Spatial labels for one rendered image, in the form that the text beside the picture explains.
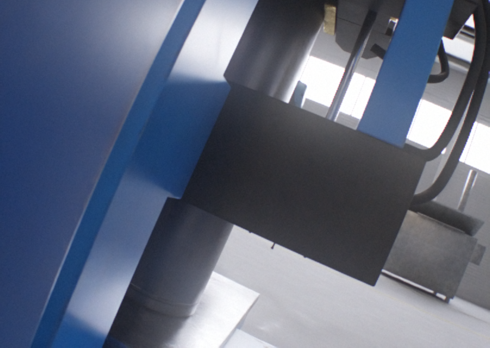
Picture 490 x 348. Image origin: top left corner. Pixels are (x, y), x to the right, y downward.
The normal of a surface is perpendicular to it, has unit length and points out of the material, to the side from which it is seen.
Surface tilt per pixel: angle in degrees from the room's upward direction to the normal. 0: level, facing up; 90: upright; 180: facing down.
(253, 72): 90
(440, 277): 90
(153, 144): 90
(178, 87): 90
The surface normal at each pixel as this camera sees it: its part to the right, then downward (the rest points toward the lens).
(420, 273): -0.27, -0.19
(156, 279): 0.02, -0.07
